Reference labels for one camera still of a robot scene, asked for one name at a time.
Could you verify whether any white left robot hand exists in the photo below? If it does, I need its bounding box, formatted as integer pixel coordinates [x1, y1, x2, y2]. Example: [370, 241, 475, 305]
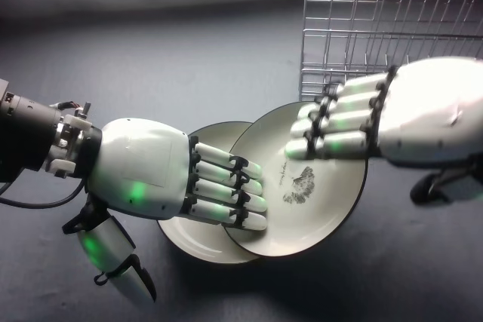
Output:
[62, 117, 270, 305]

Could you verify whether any white plate with leaf print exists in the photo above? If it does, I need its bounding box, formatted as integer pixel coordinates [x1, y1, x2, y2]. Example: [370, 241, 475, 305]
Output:
[156, 121, 266, 265]
[222, 100, 370, 259]

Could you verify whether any chrome wire dish rack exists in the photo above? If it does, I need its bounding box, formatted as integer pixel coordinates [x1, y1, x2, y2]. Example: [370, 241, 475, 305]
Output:
[297, 0, 483, 103]

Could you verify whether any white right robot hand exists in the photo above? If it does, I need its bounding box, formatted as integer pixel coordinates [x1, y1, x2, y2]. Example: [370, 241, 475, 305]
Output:
[285, 57, 483, 205]

